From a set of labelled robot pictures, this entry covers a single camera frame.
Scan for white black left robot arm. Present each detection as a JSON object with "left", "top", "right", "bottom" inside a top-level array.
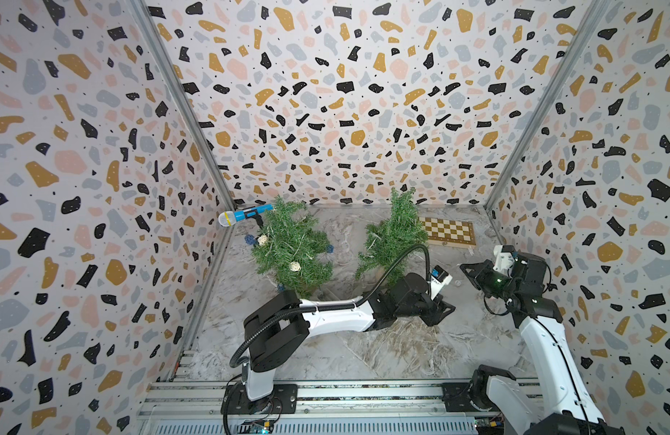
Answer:
[{"left": 230, "top": 266, "right": 456, "bottom": 402}]

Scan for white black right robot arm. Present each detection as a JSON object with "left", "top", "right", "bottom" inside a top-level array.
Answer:
[{"left": 460, "top": 245, "right": 624, "bottom": 434}]

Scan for green right christmas tree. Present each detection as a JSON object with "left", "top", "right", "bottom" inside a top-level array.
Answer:
[{"left": 355, "top": 189, "right": 427, "bottom": 279}]

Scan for green christmas tree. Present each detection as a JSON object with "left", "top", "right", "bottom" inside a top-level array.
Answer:
[
  {"left": 355, "top": 189, "right": 427, "bottom": 279},
  {"left": 251, "top": 197, "right": 333, "bottom": 298}
]

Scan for green left christmas tree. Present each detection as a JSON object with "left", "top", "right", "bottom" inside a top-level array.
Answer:
[{"left": 251, "top": 197, "right": 333, "bottom": 298}]

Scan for wooden chess board box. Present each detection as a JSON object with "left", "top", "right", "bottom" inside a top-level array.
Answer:
[{"left": 419, "top": 217, "right": 476, "bottom": 248}]

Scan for blue toy microphone on stand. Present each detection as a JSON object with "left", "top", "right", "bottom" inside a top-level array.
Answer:
[{"left": 218, "top": 204, "right": 273, "bottom": 228}]

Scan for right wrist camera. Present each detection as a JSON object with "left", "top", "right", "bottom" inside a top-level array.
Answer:
[{"left": 493, "top": 245, "right": 516, "bottom": 277}]

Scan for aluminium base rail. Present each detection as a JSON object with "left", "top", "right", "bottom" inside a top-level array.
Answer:
[{"left": 138, "top": 379, "right": 603, "bottom": 435}]

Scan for metal right corner post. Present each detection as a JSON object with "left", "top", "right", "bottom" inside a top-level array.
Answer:
[{"left": 484, "top": 0, "right": 608, "bottom": 213}]

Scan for metal corner post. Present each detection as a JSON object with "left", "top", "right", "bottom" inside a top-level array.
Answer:
[
  {"left": 484, "top": 0, "right": 608, "bottom": 213},
  {"left": 127, "top": 0, "right": 235, "bottom": 210}
]

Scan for metal left corner post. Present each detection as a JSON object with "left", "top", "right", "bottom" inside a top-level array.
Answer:
[{"left": 127, "top": 0, "right": 235, "bottom": 210}]

